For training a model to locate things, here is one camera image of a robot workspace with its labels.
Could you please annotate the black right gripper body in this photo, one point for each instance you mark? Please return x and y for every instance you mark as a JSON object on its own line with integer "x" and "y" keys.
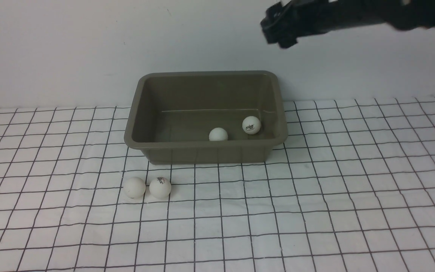
{"x": 285, "y": 24}

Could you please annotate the white ball with logo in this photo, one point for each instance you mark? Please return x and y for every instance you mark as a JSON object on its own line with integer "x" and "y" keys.
{"x": 160, "y": 187}

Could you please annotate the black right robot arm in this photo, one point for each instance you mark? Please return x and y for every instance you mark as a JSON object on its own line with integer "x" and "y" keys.
{"x": 402, "y": 15}

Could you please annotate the olive plastic bin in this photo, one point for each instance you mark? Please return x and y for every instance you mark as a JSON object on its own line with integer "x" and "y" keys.
{"x": 173, "y": 113}

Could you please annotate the white black-grid tablecloth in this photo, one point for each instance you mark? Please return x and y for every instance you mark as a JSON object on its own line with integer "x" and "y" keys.
{"x": 352, "y": 189}

